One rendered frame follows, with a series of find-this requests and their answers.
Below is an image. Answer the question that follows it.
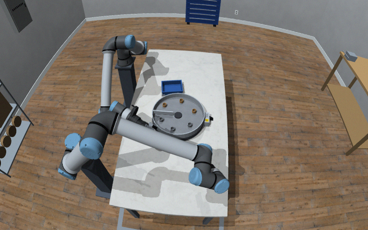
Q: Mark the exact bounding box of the grey turntable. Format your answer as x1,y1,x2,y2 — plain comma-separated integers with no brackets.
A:
151,92,207,141

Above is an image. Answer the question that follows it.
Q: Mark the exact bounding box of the blue drawer cabinet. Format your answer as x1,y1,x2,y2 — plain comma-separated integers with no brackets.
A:
185,0,222,27

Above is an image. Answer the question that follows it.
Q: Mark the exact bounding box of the grey wall panel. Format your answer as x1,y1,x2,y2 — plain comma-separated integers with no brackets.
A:
0,0,33,34

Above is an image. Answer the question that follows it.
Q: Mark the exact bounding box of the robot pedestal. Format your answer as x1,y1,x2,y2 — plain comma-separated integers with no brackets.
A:
76,157,115,200
115,57,138,109

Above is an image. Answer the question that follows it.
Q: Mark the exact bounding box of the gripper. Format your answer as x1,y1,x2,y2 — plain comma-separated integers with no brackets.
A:
129,106,154,129

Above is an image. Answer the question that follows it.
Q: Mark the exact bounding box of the metal shelf unit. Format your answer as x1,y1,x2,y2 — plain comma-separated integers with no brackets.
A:
0,50,35,178

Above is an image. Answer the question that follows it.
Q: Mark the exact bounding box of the blue crate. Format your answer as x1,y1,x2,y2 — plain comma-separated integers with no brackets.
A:
161,80,185,96

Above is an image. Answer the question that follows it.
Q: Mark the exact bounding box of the wooden workbench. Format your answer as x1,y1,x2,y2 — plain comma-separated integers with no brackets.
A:
321,50,368,156

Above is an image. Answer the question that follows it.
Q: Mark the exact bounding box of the white table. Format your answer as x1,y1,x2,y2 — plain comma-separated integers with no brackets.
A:
109,49,230,226

